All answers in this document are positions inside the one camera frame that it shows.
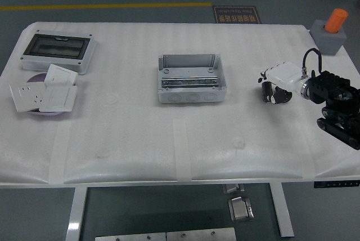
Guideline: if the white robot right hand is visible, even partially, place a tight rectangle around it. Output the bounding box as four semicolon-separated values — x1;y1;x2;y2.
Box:
257;60;308;104

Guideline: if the open grey junction box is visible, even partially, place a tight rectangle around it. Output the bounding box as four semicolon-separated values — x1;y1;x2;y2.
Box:
157;53;228;104

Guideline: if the grey box with dark cover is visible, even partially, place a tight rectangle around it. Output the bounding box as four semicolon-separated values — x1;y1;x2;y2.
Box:
20;29;98;75

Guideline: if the grey block holder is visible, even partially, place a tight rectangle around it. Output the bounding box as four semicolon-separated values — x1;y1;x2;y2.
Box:
309;19;348;55

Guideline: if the orange cylinder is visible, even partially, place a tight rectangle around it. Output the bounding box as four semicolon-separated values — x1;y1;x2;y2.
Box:
323;8;349;34

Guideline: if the black floor sign orange text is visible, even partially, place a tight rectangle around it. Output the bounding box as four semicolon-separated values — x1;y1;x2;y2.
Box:
212;5;262;24

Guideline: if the black table control panel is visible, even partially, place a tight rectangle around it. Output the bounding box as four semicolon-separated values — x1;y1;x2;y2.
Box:
313;180;359;189

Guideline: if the small silver metal block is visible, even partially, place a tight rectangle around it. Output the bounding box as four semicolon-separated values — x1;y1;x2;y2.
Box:
222;184;245;195

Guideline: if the white table leg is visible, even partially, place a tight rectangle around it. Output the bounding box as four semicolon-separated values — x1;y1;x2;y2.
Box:
269;183;295;238
65;186;88;241

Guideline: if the large silver metal block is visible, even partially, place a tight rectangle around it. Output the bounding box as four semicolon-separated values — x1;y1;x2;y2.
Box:
227;196;255;222

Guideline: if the white foam mat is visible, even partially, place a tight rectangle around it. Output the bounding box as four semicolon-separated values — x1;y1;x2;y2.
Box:
0;21;360;185

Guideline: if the grey metal plate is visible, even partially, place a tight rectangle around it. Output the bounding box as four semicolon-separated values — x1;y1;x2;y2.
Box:
94;232;167;241

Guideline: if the purple plate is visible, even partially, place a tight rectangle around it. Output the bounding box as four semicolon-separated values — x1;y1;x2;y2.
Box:
26;73;79;117

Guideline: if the white wall switch panel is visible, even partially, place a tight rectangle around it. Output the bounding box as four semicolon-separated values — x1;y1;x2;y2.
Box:
38;84;78;112
44;64;79;86

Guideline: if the white wall socket panel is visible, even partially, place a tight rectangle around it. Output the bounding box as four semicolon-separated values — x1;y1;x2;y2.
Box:
9;82;47;113

